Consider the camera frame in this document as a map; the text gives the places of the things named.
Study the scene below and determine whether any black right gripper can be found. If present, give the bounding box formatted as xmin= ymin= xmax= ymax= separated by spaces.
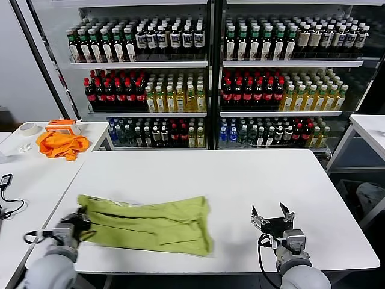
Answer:
xmin=251 ymin=202 xmax=296 ymax=238

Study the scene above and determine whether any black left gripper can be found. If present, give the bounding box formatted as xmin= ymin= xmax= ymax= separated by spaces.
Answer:
xmin=61 ymin=205 xmax=93 ymax=241

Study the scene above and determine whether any light green t-shirt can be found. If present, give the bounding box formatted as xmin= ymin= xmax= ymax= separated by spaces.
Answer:
xmin=77 ymin=194 xmax=215 ymax=258

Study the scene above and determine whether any white side table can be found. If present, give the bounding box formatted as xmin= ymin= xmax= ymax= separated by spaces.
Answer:
xmin=327 ymin=113 xmax=385 ymax=229
xmin=0 ymin=121 xmax=115 ymax=289

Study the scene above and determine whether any crumpled orange cloth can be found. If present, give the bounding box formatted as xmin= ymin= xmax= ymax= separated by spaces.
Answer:
xmin=35 ymin=132 xmax=91 ymax=163

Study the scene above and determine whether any black plastic crate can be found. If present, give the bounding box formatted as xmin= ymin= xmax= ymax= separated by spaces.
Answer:
xmin=336 ymin=179 xmax=373 ymax=219

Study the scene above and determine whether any orange and white box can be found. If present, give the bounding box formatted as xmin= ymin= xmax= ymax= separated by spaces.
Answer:
xmin=45 ymin=119 xmax=83 ymax=136

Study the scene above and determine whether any white tape roll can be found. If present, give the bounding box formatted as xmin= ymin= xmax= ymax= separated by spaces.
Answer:
xmin=18 ymin=122 xmax=40 ymax=137

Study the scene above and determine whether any grey plastic bag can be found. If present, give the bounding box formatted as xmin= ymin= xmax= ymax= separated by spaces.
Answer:
xmin=356 ymin=181 xmax=385 ymax=210

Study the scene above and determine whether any glass cabinet door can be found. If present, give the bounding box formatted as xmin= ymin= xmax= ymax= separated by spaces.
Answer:
xmin=9 ymin=0 xmax=81 ymax=123
xmin=351 ymin=0 xmax=385 ymax=117

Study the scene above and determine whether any white drink display cabinet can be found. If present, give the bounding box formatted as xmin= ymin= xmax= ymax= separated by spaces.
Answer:
xmin=215 ymin=0 xmax=367 ymax=154
xmin=50 ymin=0 xmax=217 ymax=151

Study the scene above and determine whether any dark tea bottle green cap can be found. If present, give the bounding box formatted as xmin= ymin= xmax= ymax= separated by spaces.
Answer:
xmin=124 ymin=27 xmax=137 ymax=63
xmin=100 ymin=28 xmax=114 ymax=63
xmin=111 ymin=28 xmax=126 ymax=63
xmin=225 ymin=25 xmax=238 ymax=61
xmin=274 ymin=25 xmax=286 ymax=61
xmin=285 ymin=25 xmax=298 ymax=61
xmin=67 ymin=28 xmax=82 ymax=63
xmin=262 ymin=25 xmax=274 ymax=61
xmin=237 ymin=25 xmax=250 ymax=61
xmin=88 ymin=28 xmax=103 ymax=63
xmin=249 ymin=25 xmax=262 ymax=61
xmin=77 ymin=28 xmax=92 ymax=63

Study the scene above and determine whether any dark bottle blue white label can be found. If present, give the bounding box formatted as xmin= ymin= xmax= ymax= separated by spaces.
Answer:
xmin=170 ymin=25 xmax=182 ymax=57
xmin=332 ymin=24 xmax=347 ymax=55
xmin=344 ymin=25 xmax=358 ymax=55
xmin=157 ymin=26 xmax=169 ymax=57
xmin=354 ymin=25 xmax=369 ymax=55
xmin=135 ymin=26 xmax=147 ymax=57
xmin=182 ymin=25 xmax=194 ymax=57
xmin=320 ymin=24 xmax=334 ymax=55
xmin=146 ymin=26 xmax=158 ymax=57
xmin=193 ymin=25 xmax=206 ymax=57

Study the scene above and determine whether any dark bottle beige label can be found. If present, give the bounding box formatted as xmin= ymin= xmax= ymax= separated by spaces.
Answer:
xmin=297 ymin=24 xmax=311 ymax=55
xmin=309 ymin=24 xmax=322 ymax=55

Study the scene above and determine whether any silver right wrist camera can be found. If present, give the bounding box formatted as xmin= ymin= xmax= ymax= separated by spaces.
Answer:
xmin=275 ymin=229 xmax=307 ymax=259

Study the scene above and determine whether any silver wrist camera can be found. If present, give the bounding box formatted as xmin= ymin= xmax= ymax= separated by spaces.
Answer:
xmin=42 ymin=227 xmax=75 ymax=248
xmin=275 ymin=229 xmax=307 ymax=259

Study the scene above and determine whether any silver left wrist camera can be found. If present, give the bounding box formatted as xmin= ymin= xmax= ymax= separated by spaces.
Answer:
xmin=42 ymin=227 xmax=75 ymax=248

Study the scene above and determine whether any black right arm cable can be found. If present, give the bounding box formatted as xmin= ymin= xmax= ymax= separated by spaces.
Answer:
xmin=257 ymin=233 xmax=282 ymax=288

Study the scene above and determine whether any black left camera cable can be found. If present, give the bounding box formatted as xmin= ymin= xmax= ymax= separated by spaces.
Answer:
xmin=23 ymin=230 xmax=46 ymax=245

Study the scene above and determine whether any thin black adapter cable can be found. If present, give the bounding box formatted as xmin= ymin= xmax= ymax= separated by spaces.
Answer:
xmin=0 ymin=185 xmax=26 ymax=220

